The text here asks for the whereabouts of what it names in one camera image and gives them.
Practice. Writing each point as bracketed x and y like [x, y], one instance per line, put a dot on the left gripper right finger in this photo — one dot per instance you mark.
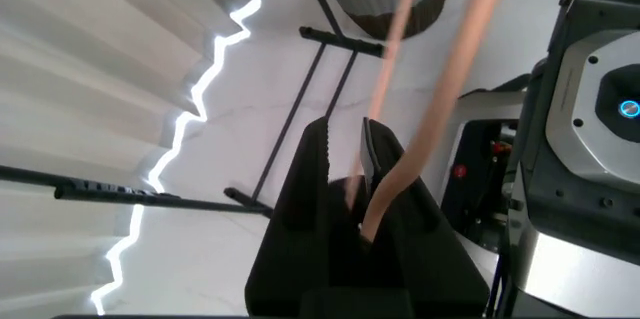
[440, 259]

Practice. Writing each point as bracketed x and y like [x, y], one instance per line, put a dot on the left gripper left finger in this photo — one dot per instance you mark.
[290, 239]

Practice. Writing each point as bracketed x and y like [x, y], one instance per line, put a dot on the pink clothes hanger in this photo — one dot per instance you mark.
[450, 84]

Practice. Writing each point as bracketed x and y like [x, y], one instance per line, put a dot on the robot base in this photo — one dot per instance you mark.
[575, 184]

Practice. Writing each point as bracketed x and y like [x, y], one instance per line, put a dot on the black clothes rack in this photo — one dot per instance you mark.
[150, 199]

